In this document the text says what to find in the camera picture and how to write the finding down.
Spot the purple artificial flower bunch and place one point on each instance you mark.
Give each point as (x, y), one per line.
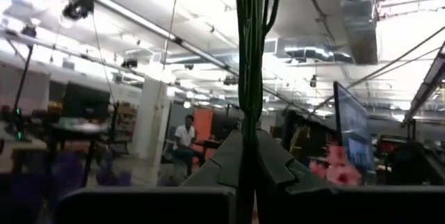
(250, 78)
(67, 172)
(21, 199)

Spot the person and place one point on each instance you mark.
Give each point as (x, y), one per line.
(184, 135)

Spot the orange partition panel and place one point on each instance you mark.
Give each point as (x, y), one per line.
(203, 123)

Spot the black ceiling-hung camera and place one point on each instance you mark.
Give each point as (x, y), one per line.
(129, 63)
(78, 8)

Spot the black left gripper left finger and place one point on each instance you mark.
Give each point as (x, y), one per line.
(156, 206)

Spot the black computer monitor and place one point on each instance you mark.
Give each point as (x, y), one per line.
(87, 100)

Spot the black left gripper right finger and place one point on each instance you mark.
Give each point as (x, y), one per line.
(330, 206)

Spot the white pillar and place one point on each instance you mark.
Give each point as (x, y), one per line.
(153, 112)

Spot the black background rig frame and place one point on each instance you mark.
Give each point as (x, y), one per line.
(24, 74)

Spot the silver ceiling air duct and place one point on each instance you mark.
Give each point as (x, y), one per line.
(359, 29)

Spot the monitor with blue screen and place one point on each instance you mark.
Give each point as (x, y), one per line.
(354, 126)

